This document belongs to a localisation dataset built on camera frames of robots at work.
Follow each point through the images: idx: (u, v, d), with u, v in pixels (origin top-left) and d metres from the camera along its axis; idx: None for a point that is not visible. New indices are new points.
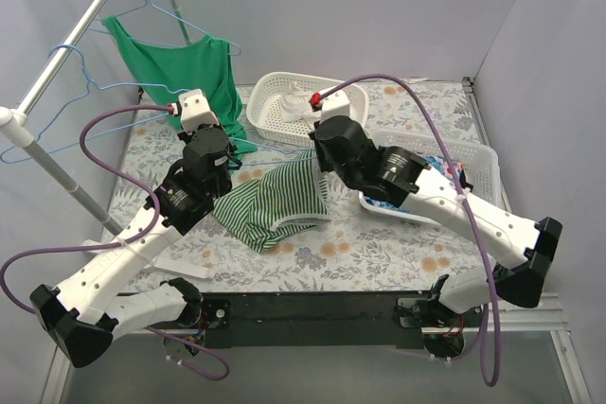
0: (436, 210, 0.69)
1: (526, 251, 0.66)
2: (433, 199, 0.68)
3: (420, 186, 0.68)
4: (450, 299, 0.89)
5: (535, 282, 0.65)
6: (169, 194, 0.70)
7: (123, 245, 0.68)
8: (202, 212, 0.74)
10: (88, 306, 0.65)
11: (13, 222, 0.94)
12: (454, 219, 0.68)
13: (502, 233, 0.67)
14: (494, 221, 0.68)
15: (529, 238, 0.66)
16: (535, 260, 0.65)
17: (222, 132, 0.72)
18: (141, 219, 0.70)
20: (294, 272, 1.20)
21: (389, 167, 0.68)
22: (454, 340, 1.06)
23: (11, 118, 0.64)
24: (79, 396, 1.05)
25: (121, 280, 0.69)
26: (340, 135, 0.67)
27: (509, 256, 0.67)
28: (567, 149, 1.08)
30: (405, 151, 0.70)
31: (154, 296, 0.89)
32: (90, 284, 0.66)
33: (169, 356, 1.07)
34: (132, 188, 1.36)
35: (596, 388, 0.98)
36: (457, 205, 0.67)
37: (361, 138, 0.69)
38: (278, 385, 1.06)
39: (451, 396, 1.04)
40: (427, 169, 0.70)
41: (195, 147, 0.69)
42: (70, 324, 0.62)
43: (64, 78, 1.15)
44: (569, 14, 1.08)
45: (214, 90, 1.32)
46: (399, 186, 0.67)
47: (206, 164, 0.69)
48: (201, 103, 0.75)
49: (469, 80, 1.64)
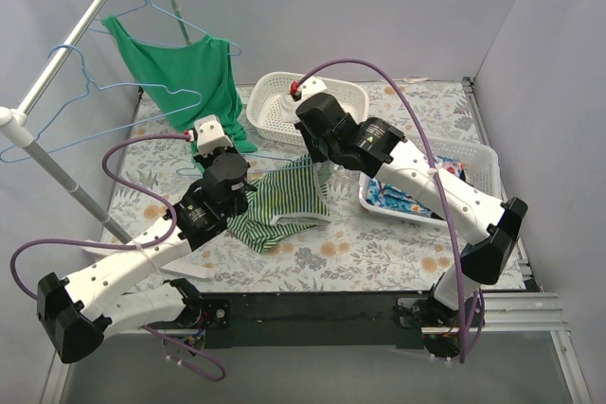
0: (408, 183, 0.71)
1: (490, 227, 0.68)
2: (404, 170, 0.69)
3: (395, 158, 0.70)
4: (442, 293, 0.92)
5: (494, 256, 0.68)
6: (188, 210, 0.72)
7: (138, 249, 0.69)
8: (215, 231, 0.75)
10: (93, 301, 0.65)
11: (14, 222, 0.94)
12: (425, 192, 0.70)
13: (468, 208, 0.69)
14: (462, 197, 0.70)
15: (493, 216, 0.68)
16: (495, 236, 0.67)
17: (240, 160, 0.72)
18: (158, 228, 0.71)
20: (294, 272, 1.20)
21: (366, 137, 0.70)
22: (454, 340, 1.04)
23: (11, 118, 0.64)
24: (79, 396, 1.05)
25: (128, 282, 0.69)
26: (313, 108, 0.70)
27: (474, 231, 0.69)
28: (567, 149, 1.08)
30: (384, 123, 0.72)
31: (154, 296, 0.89)
32: (98, 280, 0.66)
33: (169, 356, 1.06)
34: (131, 188, 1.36)
35: (597, 388, 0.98)
36: (428, 180, 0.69)
37: (335, 110, 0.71)
38: (278, 385, 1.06)
39: (452, 397, 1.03)
40: (403, 142, 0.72)
41: (215, 170, 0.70)
42: (73, 317, 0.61)
43: (64, 78, 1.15)
44: (568, 14, 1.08)
45: (214, 90, 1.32)
46: (373, 155, 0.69)
47: (224, 187, 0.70)
48: (215, 129, 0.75)
49: (469, 80, 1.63)
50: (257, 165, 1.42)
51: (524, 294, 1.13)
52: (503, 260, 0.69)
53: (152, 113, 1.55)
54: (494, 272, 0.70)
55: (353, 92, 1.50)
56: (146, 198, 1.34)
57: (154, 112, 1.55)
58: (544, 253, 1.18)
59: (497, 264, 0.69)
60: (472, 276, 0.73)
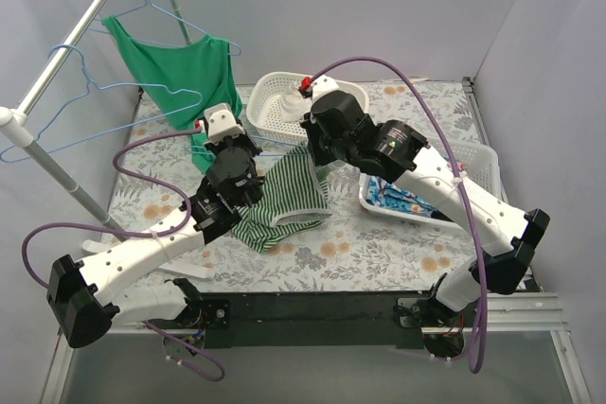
0: (429, 190, 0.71)
1: (513, 239, 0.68)
2: (429, 179, 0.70)
3: (418, 166, 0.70)
4: (444, 295, 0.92)
5: (514, 268, 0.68)
6: (204, 203, 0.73)
7: (153, 237, 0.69)
8: (230, 225, 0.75)
10: (107, 285, 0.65)
11: (14, 221, 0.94)
12: (449, 202, 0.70)
13: (492, 219, 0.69)
14: (487, 208, 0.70)
15: (517, 228, 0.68)
16: (520, 248, 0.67)
17: (245, 155, 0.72)
18: (173, 219, 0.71)
20: (293, 272, 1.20)
21: (388, 142, 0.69)
22: (454, 340, 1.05)
23: (11, 118, 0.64)
24: (78, 396, 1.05)
25: (142, 269, 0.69)
26: (333, 108, 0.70)
27: (496, 243, 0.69)
28: (567, 149, 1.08)
30: (405, 127, 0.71)
31: (159, 291, 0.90)
32: (114, 265, 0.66)
33: (169, 356, 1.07)
34: (132, 188, 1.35)
35: (596, 388, 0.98)
36: (453, 189, 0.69)
37: (355, 111, 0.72)
38: (278, 385, 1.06)
39: (452, 397, 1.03)
40: (426, 149, 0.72)
41: (217, 170, 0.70)
42: (85, 299, 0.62)
43: (65, 78, 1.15)
44: (568, 14, 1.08)
45: (214, 91, 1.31)
46: (395, 161, 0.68)
47: (228, 186, 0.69)
48: (226, 118, 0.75)
49: (469, 80, 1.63)
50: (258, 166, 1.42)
51: (523, 294, 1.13)
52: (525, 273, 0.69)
53: (152, 113, 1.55)
54: (511, 283, 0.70)
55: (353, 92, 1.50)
56: (146, 198, 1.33)
57: (154, 112, 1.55)
58: (543, 253, 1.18)
59: (517, 275, 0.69)
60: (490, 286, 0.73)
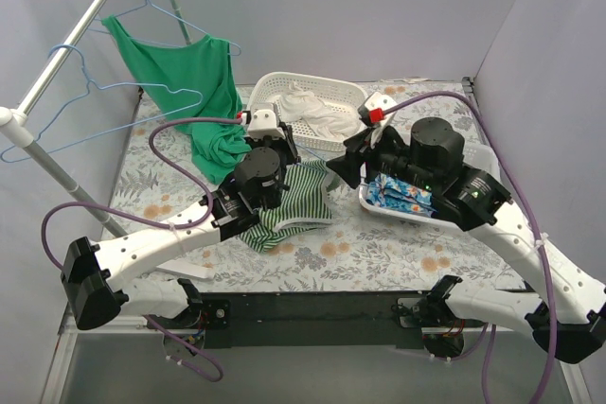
0: (507, 248, 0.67)
1: (590, 314, 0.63)
2: (508, 235, 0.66)
3: (499, 220, 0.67)
4: (459, 306, 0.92)
5: (588, 343, 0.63)
6: (225, 201, 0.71)
7: (170, 230, 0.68)
8: (247, 224, 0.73)
10: (119, 272, 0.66)
11: (14, 222, 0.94)
12: (525, 262, 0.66)
13: (569, 289, 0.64)
14: (563, 274, 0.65)
15: (595, 302, 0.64)
16: (597, 324, 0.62)
17: (274, 155, 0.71)
18: (192, 212, 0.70)
20: (294, 272, 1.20)
21: (471, 189, 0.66)
22: (454, 340, 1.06)
23: (11, 118, 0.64)
24: (78, 396, 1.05)
25: (156, 259, 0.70)
26: (440, 145, 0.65)
27: (568, 311, 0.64)
28: (567, 149, 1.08)
30: (490, 177, 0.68)
31: (164, 289, 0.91)
32: (129, 253, 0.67)
33: (169, 356, 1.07)
34: (132, 188, 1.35)
35: (597, 388, 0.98)
36: (531, 251, 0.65)
37: (456, 152, 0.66)
38: (278, 385, 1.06)
39: (452, 397, 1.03)
40: (509, 202, 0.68)
41: (246, 167, 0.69)
42: (98, 284, 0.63)
43: (65, 78, 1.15)
44: (568, 15, 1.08)
45: (214, 90, 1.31)
46: (476, 213, 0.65)
47: (255, 185, 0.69)
48: (269, 118, 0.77)
49: (469, 80, 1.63)
50: None
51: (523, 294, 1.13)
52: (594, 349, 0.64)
53: (152, 113, 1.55)
54: (578, 355, 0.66)
55: (353, 92, 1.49)
56: (146, 198, 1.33)
57: (154, 112, 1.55)
58: None
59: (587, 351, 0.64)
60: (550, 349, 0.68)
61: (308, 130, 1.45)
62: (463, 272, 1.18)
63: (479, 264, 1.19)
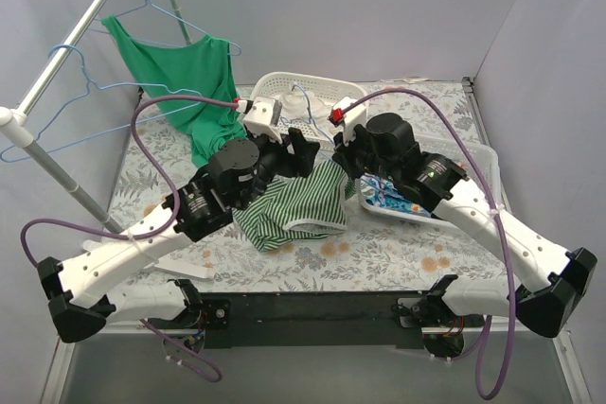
0: (466, 220, 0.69)
1: (551, 276, 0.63)
2: (464, 208, 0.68)
3: (454, 195, 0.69)
4: (454, 300, 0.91)
5: (554, 307, 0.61)
6: (189, 199, 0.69)
7: (131, 241, 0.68)
8: (218, 224, 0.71)
10: (83, 290, 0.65)
11: (14, 222, 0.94)
12: (484, 233, 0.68)
13: (528, 254, 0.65)
14: (522, 240, 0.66)
15: (556, 264, 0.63)
16: (558, 285, 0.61)
17: (251, 147, 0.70)
18: (155, 218, 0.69)
20: (294, 272, 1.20)
21: (427, 172, 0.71)
22: (454, 340, 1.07)
23: (11, 118, 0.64)
24: (78, 396, 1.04)
25: (122, 272, 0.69)
26: (388, 132, 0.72)
27: (533, 278, 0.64)
28: (567, 149, 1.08)
30: (447, 160, 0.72)
31: (157, 292, 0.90)
32: (90, 270, 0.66)
33: (169, 356, 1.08)
34: (132, 188, 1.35)
35: (597, 388, 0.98)
36: (488, 220, 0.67)
37: (407, 137, 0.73)
38: (279, 386, 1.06)
39: (452, 397, 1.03)
40: (465, 180, 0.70)
41: (222, 158, 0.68)
42: (61, 306, 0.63)
43: (65, 78, 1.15)
44: (568, 15, 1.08)
45: (214, 91, 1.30)
46: (432, 190, 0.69)
47: (230, 179, 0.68)
48: (266, 114, 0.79)
49: (469, 80, 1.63)
50: None
51: None
52: (563, 315, 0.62)
53: (152, 112, 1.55)
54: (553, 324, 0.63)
55: (353, 92, 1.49)
56: (146, 198, 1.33)
57: (154, 112, 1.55)
58: None
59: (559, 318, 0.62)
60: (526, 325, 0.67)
61: (308, 130, 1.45)
62: (463, 272, 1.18)
63: (479, 264, 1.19)
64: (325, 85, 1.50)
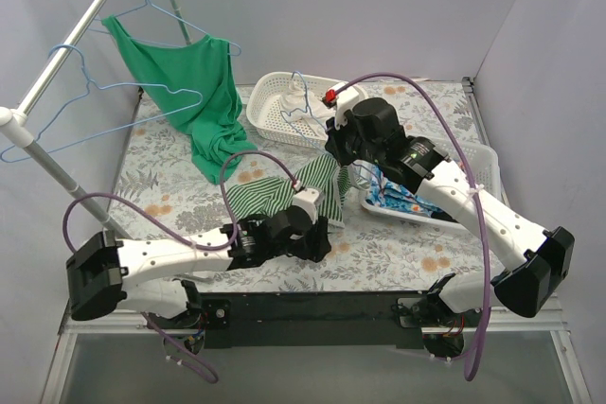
0: (447, 201, 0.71)
1: (526, 253, 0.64)
2: (444, 187, 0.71)
3: (436, 175, 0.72)
4: (450, 296, 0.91)
5: (530, 283, 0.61)
6: (241, 234, 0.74)
7: (189, 246, 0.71)
8: (250, 263, 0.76)
10: (137, 272, 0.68)
11: (14, 222, 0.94)
12: (464, 212, 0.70)
13: (506, 231, 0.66)
14: (500, 219, 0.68)
15: (533, 241, 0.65)
16: (532, 261, 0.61)
17: (310, 215, 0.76)
18: (214, 237, 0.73)
20: (294, 272, 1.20)
21: (410, 153, 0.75)
22: (454, 340, 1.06)
23: (11, 118, 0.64)
24: (78, 397, 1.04)
25: (169, 271, 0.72)
26: (372, 114, 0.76)
27: (510, 256, 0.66)
28: (567, 149, 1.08)
30: (430, 143, 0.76)
31: (165, 289, 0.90)
32: (149, 257, 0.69)
33: (169, 356, 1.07)
34: (132, 188, 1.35)
35: (597, 388, 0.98)
36: (468, 199, 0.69)
37: (392, 121, 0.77)
38: (279, 387, 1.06)
39: (452, 397, 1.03)
40: (446, 162, 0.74)
41: (283, 215, 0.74)
42: (116, 277, 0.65)
43: (64, 78, 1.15)
44: (568, 15, 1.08)
45: (214, 90, 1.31)
46: (414, 170, 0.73)
47: (284, 234, 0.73)
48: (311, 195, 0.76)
49: (469, 80, 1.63)
50: (257, 165, 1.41)
51: None
52: (540, 291, 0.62)
53: (152, 113, 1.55)
54: (532, 303, 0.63)
55: None
56: (146, 198, 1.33)
57: (154, 112, 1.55)
58: None
59: (536, 296, 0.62)
60: (506, 307, 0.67)
61: (308, 130, 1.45)
62: (463, 272, 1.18)
63: (479, 264, 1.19)
64: (325, 85, 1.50)
